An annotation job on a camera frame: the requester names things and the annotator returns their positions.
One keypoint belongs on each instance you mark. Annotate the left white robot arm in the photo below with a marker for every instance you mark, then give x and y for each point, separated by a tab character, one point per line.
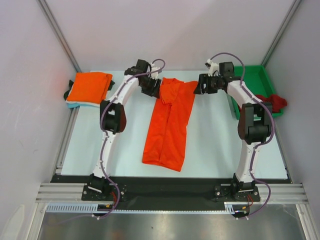
113	120

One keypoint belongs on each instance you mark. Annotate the light blue cable duct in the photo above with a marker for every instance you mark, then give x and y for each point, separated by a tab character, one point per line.
95	208

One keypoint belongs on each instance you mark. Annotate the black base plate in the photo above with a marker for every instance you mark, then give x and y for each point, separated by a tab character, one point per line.
165	193

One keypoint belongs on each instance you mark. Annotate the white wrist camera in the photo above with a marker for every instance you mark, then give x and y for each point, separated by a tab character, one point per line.
155	71
213	68

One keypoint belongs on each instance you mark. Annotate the aluminium corner post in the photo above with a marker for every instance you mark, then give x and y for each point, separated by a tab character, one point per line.
294	7
54	25

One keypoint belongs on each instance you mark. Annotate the right aluminium corner post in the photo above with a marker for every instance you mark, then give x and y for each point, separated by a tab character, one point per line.
294	7

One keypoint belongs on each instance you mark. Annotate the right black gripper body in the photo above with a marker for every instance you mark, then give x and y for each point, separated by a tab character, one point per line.
204	83

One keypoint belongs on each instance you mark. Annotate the aluminium front rail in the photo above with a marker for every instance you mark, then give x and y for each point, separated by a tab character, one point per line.
287	193

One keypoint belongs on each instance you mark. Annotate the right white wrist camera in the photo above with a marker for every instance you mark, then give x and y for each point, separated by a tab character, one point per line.
213	68

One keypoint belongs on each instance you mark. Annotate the green plastic bin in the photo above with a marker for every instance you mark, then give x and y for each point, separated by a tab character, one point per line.
258	82

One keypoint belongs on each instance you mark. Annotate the dark red t shirt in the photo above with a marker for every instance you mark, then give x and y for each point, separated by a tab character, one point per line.
278	103

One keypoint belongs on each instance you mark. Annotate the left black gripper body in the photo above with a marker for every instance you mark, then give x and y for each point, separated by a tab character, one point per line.
147	86

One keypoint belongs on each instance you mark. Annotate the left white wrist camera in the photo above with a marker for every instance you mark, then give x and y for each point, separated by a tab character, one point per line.
155	71

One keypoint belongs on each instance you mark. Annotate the orange t shirt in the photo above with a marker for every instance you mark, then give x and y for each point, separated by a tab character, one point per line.
93	78
165	144

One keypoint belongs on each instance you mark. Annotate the folded black t shirt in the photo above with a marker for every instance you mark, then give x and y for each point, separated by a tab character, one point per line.
66	94

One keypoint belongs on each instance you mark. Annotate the folded orange t shirt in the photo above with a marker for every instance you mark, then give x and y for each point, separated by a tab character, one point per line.
93	78

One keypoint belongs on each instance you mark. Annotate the folded light blue t shirt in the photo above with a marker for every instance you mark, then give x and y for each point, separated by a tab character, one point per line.
72	105

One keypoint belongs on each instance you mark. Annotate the left aluminium corner post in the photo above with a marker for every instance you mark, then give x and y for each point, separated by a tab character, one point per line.
54	25

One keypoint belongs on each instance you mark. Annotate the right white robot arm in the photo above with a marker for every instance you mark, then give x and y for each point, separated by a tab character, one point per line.
255	125

